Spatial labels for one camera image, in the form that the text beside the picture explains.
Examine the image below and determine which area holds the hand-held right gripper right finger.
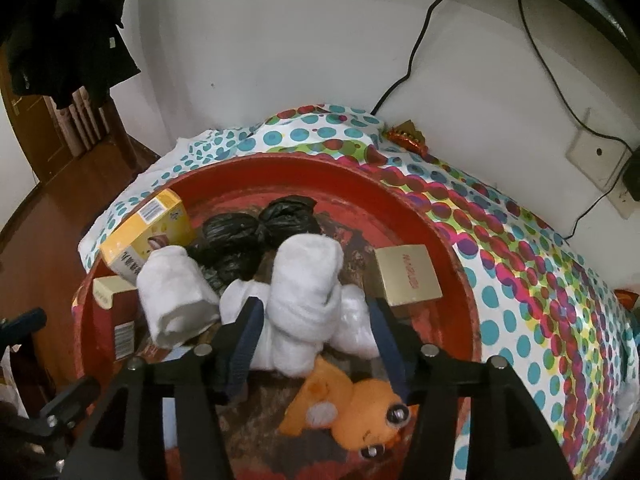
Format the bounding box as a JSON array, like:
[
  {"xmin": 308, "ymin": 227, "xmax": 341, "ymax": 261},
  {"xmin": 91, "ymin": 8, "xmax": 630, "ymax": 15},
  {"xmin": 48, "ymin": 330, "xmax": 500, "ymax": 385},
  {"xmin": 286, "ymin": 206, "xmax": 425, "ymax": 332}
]
[{"xmin": 366, "ymin": 295, "xmax": 573, "ymax": 480}]

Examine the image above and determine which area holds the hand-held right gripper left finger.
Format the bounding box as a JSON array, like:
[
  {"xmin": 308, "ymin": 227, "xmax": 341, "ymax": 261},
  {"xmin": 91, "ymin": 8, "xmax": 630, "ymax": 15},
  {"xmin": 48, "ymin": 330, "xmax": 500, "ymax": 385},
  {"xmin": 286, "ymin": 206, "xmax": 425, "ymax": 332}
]
[{"xmin": 59, "ymin": 296, "xmax": 265, "ymax": 480}]

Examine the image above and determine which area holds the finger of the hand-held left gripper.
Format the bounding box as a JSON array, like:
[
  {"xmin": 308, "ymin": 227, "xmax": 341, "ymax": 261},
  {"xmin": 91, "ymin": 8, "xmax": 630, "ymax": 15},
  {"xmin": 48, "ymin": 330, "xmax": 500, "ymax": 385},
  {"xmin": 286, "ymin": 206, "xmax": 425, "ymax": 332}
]
[
  {"xmin": 27, "ymin": 376, "xmax": 101, "ymax": 438},
  {"xmin": 0, "ymin": 308, "xmax": 47, "ymax": 346}
]

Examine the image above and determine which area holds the gold cardboard box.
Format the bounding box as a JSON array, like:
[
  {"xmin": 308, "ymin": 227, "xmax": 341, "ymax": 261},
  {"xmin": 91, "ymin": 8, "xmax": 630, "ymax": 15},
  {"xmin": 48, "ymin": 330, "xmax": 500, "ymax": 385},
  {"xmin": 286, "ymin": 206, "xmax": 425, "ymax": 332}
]
[{"xmin": 374, "ymin": 244, "xmax": 443, "ymax": 308}]

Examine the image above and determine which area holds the orange plush toy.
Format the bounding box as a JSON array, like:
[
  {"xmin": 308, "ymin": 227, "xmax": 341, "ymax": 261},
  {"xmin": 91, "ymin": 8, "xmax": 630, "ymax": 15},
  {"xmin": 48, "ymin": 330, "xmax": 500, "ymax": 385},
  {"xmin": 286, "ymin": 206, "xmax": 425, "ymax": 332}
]
[{"xmin": 278, "ymin": 355, "xmax": 418, "ymax": 461}]

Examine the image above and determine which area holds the maroon cardboard box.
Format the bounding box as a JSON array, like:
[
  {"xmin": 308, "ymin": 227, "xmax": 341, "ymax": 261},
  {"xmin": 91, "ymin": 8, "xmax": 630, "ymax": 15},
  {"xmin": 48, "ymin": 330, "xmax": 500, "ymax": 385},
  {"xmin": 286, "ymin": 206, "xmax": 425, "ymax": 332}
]
[{"xmin": 91, "ymin": 276, "xmax": 151, "ymax": 362}]

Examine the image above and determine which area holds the round red tray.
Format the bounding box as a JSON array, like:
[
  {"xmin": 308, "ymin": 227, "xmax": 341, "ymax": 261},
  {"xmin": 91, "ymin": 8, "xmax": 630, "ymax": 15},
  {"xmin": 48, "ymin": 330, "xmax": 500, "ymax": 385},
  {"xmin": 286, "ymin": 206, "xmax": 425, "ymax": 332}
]
[{"xmin": 72, "ymin": 152, "xmax": 483, "ymax": 480}]

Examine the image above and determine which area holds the rolled white sock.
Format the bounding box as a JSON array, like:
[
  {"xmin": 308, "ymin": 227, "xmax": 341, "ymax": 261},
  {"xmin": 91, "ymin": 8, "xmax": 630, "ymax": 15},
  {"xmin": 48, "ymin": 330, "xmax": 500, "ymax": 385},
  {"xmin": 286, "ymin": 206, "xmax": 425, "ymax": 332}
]
[{"xmin": 136, "ymin": 245, "xmax": 222, "ymax": 348}]

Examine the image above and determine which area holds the crumpled black plastic bag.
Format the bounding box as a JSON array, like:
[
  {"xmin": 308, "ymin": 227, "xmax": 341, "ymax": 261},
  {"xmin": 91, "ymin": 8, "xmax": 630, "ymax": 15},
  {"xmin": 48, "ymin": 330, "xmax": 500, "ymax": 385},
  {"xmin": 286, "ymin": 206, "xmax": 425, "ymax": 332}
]
[
  {"xmin": 187, "ymin": 212, "xmax": 273, "ymax": 293},
  {"xmin": 262, "ymin": 194, "xmax": 323, "ymax": 248}
]

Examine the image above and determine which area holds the yellow box with barcode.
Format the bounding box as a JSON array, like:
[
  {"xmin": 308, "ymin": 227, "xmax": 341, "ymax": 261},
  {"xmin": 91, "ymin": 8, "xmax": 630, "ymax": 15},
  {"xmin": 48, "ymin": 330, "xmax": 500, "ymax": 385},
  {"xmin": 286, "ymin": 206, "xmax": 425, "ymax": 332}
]
[{"xmin": 99, "ymin": 187, "xmax": 196, "ymax": 283}]

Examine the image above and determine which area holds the polka dot tablecloth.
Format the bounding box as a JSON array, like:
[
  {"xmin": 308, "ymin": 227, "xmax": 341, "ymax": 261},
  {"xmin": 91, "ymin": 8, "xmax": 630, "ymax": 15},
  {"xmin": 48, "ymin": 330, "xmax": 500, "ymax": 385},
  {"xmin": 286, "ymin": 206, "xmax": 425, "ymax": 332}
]
[{"xmin": 77, "ymin": 104, "xmax": 640, "ymax": 480}]

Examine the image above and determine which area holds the wooden door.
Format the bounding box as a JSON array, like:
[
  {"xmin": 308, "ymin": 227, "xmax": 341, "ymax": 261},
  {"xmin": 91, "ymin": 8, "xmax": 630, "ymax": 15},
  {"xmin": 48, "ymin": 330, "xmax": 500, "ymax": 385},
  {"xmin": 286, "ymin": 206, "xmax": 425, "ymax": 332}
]
[{"xmin": 0, "ymin": 50, "xmax": 71, "ymax": 221}]

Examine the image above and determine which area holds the red candy wrapper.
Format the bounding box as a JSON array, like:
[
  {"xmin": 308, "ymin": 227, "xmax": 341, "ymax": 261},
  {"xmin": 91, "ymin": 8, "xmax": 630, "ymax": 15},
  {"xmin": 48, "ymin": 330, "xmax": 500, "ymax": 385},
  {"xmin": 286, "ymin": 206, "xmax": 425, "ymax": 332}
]
[{"xmin": 385, "ymin": 120, "xmax": 431, "ymax": 156}]

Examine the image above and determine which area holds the beige radiator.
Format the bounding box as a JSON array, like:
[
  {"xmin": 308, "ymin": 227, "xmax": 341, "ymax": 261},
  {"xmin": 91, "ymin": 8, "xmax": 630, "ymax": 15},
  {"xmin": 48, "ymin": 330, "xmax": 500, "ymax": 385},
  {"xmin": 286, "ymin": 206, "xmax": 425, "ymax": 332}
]
[{"xmin": 52, "ymin": 87, "xmax": 108, "ymax": 158}]

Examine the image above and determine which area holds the black power adapter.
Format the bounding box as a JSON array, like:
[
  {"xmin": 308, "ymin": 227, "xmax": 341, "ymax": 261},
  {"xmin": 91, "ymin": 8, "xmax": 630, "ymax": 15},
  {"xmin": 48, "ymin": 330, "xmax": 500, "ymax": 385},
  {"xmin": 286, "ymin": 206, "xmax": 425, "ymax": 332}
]
[{"xmin": 621, "ymin": 145, "xmax": 640, "ymax": 196}]

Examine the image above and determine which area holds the dark hanging clothing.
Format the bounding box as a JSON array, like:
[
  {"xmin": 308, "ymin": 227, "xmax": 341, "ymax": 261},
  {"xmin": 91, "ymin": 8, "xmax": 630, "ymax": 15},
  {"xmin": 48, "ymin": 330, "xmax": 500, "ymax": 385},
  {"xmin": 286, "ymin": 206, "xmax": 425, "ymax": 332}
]
[{"xmin": 0, "ymin": 0, "xmax": 143, "ymax": 111}]

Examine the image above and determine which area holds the black adapter cable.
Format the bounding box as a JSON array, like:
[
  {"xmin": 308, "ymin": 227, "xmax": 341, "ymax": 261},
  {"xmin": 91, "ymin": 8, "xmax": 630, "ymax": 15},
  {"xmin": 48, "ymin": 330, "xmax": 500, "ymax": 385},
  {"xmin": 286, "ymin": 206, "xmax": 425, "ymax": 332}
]
[{"xmin": 562, "ymin": 180, "xmax": 631, "ymax": 241}]

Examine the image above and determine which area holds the thin black cable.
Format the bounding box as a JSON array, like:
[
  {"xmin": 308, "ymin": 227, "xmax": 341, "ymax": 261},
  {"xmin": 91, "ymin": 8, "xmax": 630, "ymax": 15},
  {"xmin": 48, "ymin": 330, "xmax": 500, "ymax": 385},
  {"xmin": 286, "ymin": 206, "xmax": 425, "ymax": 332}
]
[{"xmin": 370, "ymin": 0, "xmax": 473, "ymax": 113}]

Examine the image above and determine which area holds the black curved cable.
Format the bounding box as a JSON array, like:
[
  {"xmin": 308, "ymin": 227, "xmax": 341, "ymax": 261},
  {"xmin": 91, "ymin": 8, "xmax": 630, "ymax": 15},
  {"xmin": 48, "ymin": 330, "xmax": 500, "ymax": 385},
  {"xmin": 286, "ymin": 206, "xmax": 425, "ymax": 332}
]
[{"xmin": 515, "ymin": 0, "xmax": 633, "ymax": 153}]

